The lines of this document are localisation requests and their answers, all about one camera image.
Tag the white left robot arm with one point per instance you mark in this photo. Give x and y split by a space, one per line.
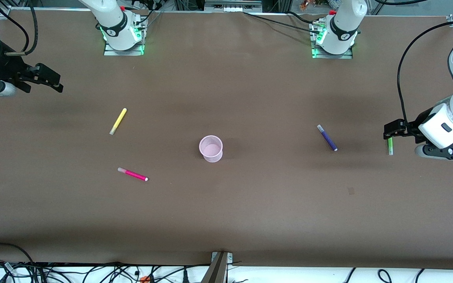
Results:
442 122

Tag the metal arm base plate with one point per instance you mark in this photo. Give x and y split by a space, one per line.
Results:
124 52
332 56

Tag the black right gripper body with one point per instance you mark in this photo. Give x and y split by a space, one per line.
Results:
7 68

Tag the pink mesh pen holder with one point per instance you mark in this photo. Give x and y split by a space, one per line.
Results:
211 149

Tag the purple marker pen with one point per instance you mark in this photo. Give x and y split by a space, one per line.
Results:
327 138

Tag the yellow marker pen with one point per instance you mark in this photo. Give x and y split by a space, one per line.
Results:
118 121

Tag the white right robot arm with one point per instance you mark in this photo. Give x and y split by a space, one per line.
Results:
112 19

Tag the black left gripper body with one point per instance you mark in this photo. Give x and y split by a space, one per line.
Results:
410 129

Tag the pink marker pen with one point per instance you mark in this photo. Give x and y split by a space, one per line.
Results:
133 174

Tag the grey metal frame post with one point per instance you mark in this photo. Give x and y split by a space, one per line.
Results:
216 269

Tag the green marker pen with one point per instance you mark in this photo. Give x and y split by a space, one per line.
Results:
390 147

